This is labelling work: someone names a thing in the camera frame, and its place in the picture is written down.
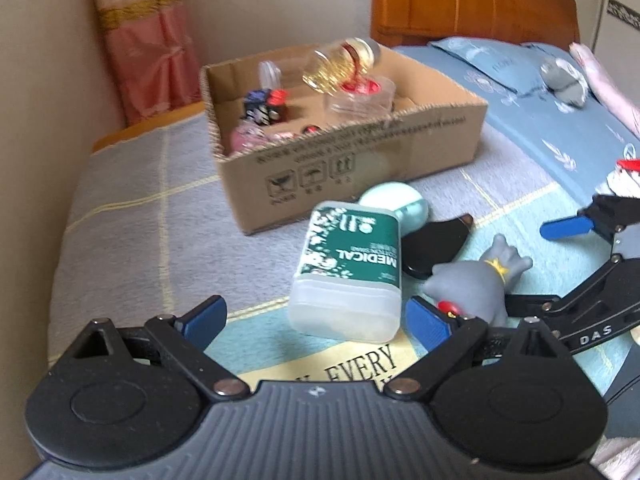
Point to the pink curtain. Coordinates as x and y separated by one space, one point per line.
145 35

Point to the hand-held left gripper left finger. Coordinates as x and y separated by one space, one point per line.
205 320

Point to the grey cat toy figure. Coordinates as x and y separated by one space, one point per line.
470 285

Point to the mint green oval case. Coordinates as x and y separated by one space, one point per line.
400 200

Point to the brown cardboard box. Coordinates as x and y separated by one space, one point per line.
350 160

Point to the wooden table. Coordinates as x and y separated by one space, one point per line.
140 127

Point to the clear bottle with gold flakes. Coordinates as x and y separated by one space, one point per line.
330 67

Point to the grey plush toy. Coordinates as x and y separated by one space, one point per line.
565 82

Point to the blue floral bed sheet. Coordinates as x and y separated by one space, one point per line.
530 125

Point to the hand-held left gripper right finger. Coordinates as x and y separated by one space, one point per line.
427 322

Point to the red flat object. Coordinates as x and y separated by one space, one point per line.
630 165

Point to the black flat scraper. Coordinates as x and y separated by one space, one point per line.
430 250

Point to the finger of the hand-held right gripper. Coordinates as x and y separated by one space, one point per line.
565 227
590 290

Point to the green label cotton swab box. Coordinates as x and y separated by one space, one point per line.
350 260

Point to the red and black small toy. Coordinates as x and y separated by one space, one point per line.
312 129

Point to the blue floral pillow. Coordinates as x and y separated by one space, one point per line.
500 65

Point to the pink cloth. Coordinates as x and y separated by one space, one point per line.
610 85

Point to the clear plastic cup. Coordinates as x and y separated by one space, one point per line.
270 75

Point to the round clear red-lid container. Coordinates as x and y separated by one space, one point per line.
360 100

